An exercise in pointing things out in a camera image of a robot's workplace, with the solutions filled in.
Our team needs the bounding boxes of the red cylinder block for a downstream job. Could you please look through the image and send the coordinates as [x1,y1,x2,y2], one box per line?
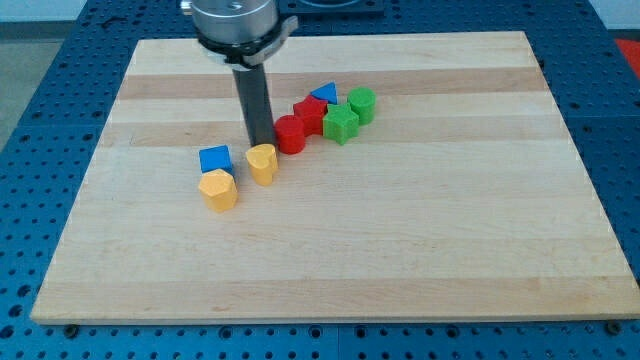
[274,115,306,155]

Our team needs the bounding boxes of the yellow heart block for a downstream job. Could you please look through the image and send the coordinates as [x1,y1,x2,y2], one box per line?
[245,144,278,186]

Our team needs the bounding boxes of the yellow pentagon block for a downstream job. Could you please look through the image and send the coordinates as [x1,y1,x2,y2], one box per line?
[198,169,238,213]

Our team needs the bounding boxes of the blue cube block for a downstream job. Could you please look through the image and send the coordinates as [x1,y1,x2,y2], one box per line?
[198,145,234,175]

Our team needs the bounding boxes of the green star block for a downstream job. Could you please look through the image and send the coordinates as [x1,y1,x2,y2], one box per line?
[323,104,359,145]

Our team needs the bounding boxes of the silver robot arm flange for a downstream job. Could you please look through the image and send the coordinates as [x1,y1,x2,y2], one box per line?
[179,0,299,71]

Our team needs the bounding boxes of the green cylinder block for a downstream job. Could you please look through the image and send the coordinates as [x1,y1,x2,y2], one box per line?
[347,87,376,125]

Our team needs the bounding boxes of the light wooden board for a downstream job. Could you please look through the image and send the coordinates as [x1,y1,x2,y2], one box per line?
[31,31,639,325]

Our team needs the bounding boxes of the red star block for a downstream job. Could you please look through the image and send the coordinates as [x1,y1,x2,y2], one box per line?
[293,95,328,136]

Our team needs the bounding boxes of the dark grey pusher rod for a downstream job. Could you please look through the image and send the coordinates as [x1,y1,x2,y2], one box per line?
[233,64,276,146]

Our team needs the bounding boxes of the blue triangle block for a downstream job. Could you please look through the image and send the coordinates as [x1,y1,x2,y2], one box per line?
[310,82,338,105]

